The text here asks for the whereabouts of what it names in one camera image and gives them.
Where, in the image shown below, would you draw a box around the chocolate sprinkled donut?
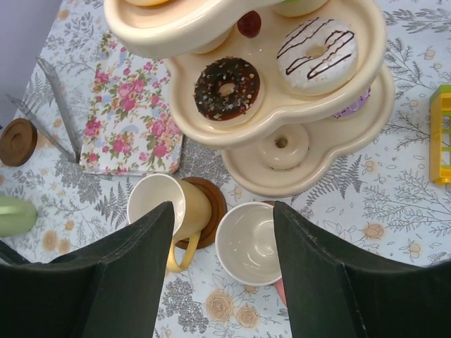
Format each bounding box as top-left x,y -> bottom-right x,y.
193,57 -> 266,130

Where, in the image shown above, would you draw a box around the brown wooden coaster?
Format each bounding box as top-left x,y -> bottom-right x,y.
262,201 -> 276,207
1,118 -> 37,167
183,177 -> 227,249

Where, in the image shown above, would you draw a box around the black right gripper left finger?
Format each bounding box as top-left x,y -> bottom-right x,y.
1,201 -> 175,337

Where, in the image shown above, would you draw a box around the green cup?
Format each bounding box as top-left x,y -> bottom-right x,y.
0,195 -> 38,237

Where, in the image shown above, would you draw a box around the metal serving tongs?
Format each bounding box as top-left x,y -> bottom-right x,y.
6,58 -> 82,163

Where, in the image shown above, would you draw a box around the yellow glazed donut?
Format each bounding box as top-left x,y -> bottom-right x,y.
126,0 -> 170,7

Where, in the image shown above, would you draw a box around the cream three-tier dessert stand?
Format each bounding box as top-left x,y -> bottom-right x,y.
104,0 -> 395,198

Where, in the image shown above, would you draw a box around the white donut chocolate stripes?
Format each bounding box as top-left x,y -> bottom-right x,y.
276,17 -> 359,96

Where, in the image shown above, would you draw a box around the purple sprinkled donut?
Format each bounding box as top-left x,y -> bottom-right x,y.
331,87 -> 371,120

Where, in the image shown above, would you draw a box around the floral serving tray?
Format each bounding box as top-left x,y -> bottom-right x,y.
80,32 -> 183,175

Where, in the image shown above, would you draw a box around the pink cup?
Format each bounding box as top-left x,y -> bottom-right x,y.
215,201 -> 287,304

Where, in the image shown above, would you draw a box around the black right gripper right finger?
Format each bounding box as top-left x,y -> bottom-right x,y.
273,201 -> 450,337

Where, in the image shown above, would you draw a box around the yellow toy window block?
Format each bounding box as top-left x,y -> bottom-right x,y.
429,84 -> 450,187

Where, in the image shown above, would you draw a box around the yellow cup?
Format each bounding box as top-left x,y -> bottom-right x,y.
127,173 -> 211,273

